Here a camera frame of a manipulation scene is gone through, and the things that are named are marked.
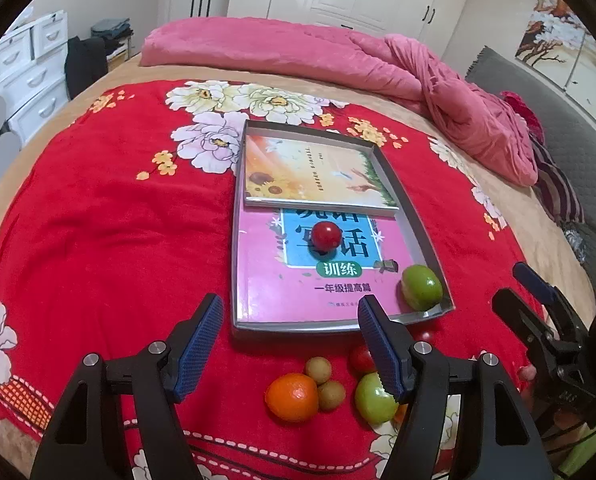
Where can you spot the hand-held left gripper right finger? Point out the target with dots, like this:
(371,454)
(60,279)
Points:
(378,350)

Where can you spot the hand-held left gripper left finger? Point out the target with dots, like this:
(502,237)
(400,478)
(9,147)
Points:
(197,347)

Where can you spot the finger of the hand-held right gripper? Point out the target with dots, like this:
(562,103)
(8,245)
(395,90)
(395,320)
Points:
(538,280)
(520,315)

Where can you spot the green apple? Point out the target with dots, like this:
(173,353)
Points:
(420,287)
(370,400)

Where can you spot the orange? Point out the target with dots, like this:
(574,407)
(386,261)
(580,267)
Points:
(292,397)
(402,412)

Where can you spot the grey metal tray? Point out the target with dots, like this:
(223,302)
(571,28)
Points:
(410,220)

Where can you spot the red cherry tomato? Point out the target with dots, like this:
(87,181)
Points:
(360,360)
(426,335)

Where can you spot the small pink fruit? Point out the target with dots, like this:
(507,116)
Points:
(528,373)

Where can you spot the brown longan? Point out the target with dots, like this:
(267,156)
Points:
(331,395)
(318,370)

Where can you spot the striped cloth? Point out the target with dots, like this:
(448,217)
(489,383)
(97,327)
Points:
(558,185)

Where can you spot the pink cover book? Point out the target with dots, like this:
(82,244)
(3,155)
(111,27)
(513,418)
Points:
(278,285)

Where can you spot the red round fruit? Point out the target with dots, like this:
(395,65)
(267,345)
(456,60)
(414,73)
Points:
(326,236)

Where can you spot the red floral blanket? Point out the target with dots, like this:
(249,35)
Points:
(102,235)

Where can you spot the grey headboard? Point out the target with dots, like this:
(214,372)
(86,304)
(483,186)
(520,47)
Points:
(568,130)

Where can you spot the dark red cloth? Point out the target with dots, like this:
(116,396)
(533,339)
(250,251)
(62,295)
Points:
(525,115)

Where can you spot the sunflower cover book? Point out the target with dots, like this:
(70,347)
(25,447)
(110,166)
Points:
(318,175)

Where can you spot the black jacket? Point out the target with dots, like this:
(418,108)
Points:
(85,67)

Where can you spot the pink duvet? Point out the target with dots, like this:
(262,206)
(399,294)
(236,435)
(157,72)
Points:
(278,50)

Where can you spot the white drawer cabinet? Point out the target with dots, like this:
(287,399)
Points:
(32,85)

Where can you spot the folded clothes stack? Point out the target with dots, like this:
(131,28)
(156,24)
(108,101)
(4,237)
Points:
(111,32)

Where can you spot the flower wall painting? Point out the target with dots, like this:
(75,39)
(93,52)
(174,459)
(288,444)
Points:
(558,30)

